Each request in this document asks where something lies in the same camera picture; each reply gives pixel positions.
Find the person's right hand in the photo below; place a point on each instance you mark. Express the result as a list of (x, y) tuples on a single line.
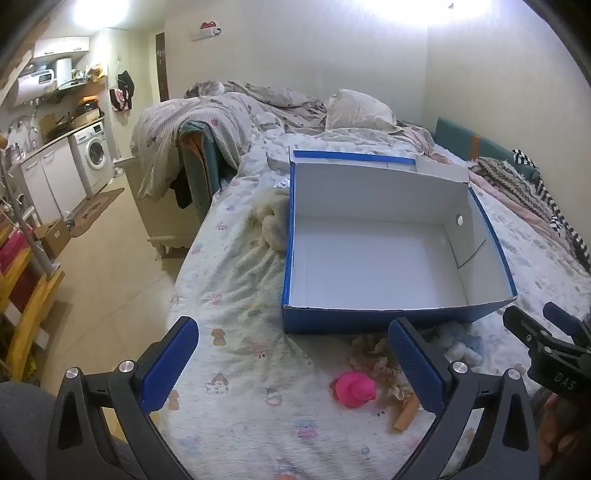
[(561, 429)]

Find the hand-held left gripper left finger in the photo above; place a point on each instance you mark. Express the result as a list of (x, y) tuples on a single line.
[(168, 364)]

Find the white wall shelf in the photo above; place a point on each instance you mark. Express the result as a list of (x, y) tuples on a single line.
[(205, 33)]

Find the pink rubber toy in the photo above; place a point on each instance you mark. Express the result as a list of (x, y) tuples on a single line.
[(353, 390)]

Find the floral scrunchie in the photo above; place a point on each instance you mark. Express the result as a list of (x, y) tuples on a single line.
[(369, 355)]

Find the white washing machine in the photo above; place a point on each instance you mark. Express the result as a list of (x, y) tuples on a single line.
[(92, 154)]

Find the white water heater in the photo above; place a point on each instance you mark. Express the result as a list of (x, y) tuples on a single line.
[(34, 85)]

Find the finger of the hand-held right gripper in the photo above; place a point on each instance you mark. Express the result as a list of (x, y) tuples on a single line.
[(526, 327), (563, 321)]

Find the dark hanging clothes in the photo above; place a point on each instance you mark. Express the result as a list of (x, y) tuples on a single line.
[(125, 87)]

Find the black and white striped cloth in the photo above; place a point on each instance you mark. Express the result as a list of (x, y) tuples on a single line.
[(561, 217)]

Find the cream plush toy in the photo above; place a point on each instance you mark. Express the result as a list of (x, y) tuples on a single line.
[(272, 221)]

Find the dark brown door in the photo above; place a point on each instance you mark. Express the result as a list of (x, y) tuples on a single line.
[(160, 64)]

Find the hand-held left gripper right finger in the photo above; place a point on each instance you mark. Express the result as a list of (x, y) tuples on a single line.
[(415, 364)]

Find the light blue plush toy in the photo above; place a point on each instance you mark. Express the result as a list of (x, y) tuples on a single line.
[(457, 339)]

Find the blue and white cardboard box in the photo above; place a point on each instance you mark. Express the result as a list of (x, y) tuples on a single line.
[(369, 258)]

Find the teal padded headboard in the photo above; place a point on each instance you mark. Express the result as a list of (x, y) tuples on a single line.
[(457, 134)]

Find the draped teal and orange clothes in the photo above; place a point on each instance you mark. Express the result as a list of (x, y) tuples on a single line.
[(198, 157)]

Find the white patterned pillow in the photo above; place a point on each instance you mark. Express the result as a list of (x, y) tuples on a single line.
[(360, 110)]

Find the yellow wooden rack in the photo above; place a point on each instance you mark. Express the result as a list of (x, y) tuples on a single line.
[(27, 314)]

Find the knitted patterned blanket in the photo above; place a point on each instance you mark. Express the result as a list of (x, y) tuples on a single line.
[(512, 184)]

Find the brown door mat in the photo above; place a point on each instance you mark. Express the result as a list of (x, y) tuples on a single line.
[(94, 212)]

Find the white kitchen cabinet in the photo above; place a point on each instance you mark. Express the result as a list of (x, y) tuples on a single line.
[(51, 180)]

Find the grey patterned quilt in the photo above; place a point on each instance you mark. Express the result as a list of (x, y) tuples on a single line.
[(207, 120)]

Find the person's grey trouser leg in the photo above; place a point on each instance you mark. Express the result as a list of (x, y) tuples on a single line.
[(23, 429)]

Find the cream wooden crib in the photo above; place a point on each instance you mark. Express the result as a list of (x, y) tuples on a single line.
[(171, 226)]

